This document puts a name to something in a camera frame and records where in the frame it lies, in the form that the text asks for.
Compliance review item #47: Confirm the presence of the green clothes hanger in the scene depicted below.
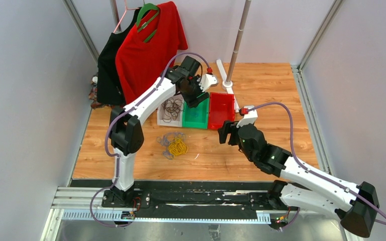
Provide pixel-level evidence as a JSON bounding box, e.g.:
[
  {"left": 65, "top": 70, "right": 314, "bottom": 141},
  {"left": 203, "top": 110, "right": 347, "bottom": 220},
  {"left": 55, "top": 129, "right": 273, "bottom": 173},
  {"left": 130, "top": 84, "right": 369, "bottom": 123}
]
[{"left": 136, "top": 3, "right": 160, "bottom": 33}]

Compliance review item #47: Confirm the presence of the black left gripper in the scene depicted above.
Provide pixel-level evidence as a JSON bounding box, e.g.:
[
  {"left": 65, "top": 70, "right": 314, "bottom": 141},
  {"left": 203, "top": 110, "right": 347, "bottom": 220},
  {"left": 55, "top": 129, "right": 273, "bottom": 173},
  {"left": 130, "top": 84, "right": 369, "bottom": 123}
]
[{"left": 181, "top": 75, "right": 210, "bottom": 108}]

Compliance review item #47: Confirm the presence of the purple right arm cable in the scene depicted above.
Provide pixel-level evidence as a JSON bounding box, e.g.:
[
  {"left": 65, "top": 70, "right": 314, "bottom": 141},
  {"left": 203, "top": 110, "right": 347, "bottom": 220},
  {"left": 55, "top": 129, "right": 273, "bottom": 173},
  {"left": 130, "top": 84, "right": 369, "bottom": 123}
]
[{"left": 246, "top": 101, "right": 386, "bottom": 235}]

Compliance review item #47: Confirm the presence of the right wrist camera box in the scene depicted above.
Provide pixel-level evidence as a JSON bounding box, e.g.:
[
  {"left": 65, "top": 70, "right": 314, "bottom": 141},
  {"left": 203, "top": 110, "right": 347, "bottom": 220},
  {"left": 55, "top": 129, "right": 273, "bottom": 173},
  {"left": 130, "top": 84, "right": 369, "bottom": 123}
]
[{"left": 237, "top": 108, "right": 258, "bottom": 128}]

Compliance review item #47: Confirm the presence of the black garment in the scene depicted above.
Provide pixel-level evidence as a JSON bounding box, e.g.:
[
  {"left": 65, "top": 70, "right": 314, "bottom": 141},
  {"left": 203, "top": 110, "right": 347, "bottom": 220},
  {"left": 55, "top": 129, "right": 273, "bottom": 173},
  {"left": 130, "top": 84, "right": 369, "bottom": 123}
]
[{"left": 96, "top": 9, "right": 140, "bottom": 106}]

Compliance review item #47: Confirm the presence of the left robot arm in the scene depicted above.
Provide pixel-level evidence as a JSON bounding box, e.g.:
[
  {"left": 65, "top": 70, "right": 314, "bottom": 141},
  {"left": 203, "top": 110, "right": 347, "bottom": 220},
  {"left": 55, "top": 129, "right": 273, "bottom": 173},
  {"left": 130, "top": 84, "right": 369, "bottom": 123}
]
[{"left": 105, "top": 53, "right": 215, "bottom": 207}]

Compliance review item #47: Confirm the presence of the red t-shirt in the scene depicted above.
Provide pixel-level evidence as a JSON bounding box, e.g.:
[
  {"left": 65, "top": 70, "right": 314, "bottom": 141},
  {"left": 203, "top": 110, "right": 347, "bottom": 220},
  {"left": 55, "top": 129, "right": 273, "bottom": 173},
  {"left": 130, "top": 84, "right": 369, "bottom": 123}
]
[{"left": 116, "top": 1, "right": 188, "bottom": 104}]

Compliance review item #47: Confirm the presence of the green storage bin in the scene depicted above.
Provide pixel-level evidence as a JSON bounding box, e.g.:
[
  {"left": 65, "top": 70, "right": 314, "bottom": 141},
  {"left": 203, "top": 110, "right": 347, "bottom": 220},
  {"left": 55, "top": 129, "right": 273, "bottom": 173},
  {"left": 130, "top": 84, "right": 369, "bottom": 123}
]
[{"left": 182, "top": 98, "right": 210, "bottom": 129}]

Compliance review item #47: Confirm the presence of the white storage bin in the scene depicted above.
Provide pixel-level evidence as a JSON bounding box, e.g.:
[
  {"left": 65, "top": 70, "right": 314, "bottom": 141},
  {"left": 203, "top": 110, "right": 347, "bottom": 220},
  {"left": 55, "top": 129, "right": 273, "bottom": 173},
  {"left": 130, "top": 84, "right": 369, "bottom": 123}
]
[{"left": 157, "top": 94, "right": 184, "bottom": 128}]

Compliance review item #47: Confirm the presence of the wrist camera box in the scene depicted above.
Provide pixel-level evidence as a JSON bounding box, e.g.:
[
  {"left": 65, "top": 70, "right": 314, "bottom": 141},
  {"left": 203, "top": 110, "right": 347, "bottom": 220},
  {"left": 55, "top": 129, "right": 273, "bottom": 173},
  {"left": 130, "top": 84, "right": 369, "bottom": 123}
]
[
  {"left": 199, "top": 73, "right": 219, "bottom": 92},
  {"left": 237, "top": 108, "right": 258, "bottom": 128}
]

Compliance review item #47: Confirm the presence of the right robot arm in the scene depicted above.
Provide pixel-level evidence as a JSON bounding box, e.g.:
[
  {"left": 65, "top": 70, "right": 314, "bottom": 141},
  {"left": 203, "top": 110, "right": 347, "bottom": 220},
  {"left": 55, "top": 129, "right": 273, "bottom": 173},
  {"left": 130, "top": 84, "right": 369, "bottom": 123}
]
[{"left": 218, "top": 120, "right": 379, "bottom": 238}]

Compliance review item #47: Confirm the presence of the patterned cloth at wall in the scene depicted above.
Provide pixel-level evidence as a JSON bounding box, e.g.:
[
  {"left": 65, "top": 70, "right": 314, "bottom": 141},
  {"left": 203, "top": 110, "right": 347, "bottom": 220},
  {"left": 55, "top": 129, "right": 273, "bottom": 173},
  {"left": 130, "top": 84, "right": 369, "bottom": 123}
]
[{"left": 88, "top": 75, "right": 105, "bottom": 109}]

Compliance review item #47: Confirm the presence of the brown cable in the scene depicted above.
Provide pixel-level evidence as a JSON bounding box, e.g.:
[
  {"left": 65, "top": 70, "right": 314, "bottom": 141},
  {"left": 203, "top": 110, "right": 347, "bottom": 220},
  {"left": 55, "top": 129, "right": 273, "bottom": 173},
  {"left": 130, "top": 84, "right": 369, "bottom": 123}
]
[{"left": 160, "top": 98, "right": 185, "bottom": 123}]

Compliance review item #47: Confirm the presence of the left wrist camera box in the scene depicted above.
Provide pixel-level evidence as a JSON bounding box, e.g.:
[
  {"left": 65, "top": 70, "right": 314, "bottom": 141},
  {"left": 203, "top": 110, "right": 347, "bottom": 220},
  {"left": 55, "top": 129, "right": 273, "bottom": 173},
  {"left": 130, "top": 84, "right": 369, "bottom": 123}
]
[{"left": 199, "top": 73, "right": 219, "bottom": 92}]

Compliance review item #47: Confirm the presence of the beige rack pole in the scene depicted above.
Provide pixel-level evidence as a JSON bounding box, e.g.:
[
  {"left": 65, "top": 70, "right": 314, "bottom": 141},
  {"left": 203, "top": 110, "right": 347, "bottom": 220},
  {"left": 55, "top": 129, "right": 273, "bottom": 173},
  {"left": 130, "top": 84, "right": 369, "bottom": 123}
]
[{"left": 225, "top": 0, "right": 252, "bottom": 86}]

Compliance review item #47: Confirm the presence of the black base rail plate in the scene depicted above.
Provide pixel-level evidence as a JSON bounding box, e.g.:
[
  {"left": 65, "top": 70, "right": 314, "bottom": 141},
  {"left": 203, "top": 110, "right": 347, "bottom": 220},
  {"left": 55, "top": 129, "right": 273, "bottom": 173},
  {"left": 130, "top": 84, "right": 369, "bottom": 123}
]
[{"left": 100, "top": 179, "right": 300, "bottom": 221}]

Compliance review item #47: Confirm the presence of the pink clothes hanger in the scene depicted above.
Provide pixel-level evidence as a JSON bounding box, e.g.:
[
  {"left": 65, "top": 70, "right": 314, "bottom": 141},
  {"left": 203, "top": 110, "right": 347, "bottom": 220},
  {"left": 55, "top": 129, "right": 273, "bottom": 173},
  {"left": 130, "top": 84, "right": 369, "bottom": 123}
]
[{"left": 111, "top": 1, "right": 138, "bottom": 33}]

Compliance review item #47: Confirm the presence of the white rack base foot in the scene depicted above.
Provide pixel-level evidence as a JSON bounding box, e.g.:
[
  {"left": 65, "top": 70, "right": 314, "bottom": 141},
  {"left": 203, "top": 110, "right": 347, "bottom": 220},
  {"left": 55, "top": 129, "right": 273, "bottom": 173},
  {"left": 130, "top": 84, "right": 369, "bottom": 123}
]
[{"left": 216, "top": 59, "right": 241, "bottom": 114}]

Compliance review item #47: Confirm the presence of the red storage bin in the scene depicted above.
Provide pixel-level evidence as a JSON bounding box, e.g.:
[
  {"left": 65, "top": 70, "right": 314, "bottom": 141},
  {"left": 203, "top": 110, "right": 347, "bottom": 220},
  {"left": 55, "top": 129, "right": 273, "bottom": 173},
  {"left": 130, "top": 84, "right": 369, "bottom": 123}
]
[{"left": 208, "top": 92, "right": 235, "bottom": 130}]

